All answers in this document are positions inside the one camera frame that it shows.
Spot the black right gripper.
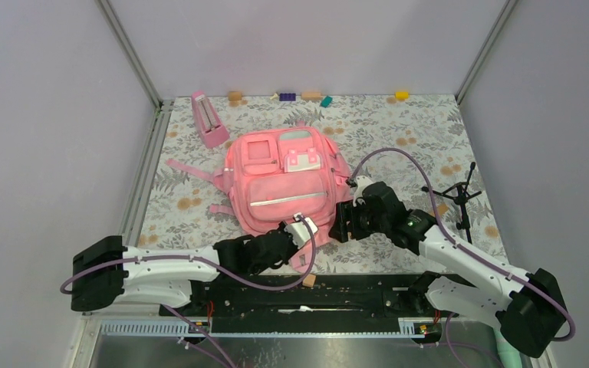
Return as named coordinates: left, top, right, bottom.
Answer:
left=327, top=198, right=390, bottom=243

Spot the floral table mat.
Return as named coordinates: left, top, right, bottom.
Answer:
left=137, top=94, right=507, bottom=260

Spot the purple toy brick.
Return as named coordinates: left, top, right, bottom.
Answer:
left=278, top=93, right=297, bottom=102

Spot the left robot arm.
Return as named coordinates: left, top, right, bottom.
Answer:
left=60, top=214, right=320, bottom=315

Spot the small wooden cube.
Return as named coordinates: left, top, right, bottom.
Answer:
left=301, top=274, right=317, bottom=288

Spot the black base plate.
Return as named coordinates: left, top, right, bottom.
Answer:
left=154, top=272, right=461, bottom=335

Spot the pink student backpack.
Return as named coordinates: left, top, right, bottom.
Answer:
left=166, top=125, right=351, bottom=247

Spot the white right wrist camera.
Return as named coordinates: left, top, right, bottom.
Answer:
left=352, top=176, right=373, bottom=206

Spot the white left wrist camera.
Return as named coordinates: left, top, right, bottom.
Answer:
left=285, top=215, right=318, bottom=248

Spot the pink metronome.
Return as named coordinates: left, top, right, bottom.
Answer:
left=191, top=90, right=230, bottom=149

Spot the black microphone tripod stand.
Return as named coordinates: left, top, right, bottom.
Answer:
left=421, top=162, right=482, bottom=243

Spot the teal block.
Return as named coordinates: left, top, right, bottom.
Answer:
left=320, top=96, right=333, bottom=108

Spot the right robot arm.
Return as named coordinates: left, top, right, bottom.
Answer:
left=329, top=169, right=577, bottom=358

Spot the wooden block far left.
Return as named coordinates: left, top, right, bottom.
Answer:
left=227, top=90, right=243, bottom=102

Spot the long wooden block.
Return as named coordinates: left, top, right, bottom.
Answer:
left=301, top=90, right=323, bottom=101

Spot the mint green microphone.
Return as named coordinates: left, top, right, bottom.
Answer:
left=494, top=330, right=523, bottom=368

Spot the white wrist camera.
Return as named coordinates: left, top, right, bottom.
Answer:
left=285, top=215, right=318, bottom=248
left=352, top=176, right=373, bottom=206

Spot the yellow block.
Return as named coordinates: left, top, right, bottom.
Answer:
left=394, top=90, right=410, bottom=100

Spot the tan wooden wedge block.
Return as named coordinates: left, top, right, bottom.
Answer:
left=437, top=203, right=450, bottom=216

